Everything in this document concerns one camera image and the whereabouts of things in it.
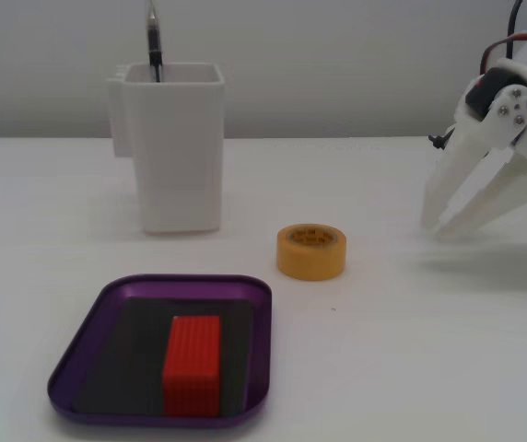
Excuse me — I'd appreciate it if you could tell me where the red white servo cable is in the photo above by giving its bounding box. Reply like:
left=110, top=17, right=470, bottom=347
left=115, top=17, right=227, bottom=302
left=477, top=26, right=527, bottom=75

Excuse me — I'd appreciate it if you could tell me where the black pen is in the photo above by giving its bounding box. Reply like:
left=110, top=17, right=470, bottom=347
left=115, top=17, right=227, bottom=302
left=146, top=0, right=166, bottom=84

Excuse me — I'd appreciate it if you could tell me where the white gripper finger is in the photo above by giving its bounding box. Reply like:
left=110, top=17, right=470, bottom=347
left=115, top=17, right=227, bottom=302
left=433, top=147, right=527, bottom=242
left=420, top=85, right=527, bottom=230

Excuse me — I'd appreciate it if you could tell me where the purple metal tray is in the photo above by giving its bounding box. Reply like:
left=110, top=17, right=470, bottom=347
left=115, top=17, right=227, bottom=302
left=46, top=273, right=275, bottom=430

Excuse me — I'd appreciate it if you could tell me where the white plastic pen holder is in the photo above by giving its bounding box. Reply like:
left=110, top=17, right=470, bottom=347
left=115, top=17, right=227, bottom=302
left=105, top=63, right=226, bottom=238

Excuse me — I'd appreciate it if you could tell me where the black cable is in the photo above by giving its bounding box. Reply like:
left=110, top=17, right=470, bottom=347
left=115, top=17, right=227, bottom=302
left=506, top=0, right=525, bottom=60

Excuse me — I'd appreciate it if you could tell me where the yellow tape roll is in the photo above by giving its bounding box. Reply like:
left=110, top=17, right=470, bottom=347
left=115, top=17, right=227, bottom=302
left=275, top=223, right=349, bottom=282

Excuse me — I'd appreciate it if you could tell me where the black cable tie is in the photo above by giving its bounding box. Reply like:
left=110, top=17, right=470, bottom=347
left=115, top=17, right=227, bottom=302
left=427, top=130, right=454, bottom=151

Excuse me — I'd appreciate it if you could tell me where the red ribbed block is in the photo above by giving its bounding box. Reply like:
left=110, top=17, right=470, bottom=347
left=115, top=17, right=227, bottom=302
left=161, top=314, right=223, bottom=419

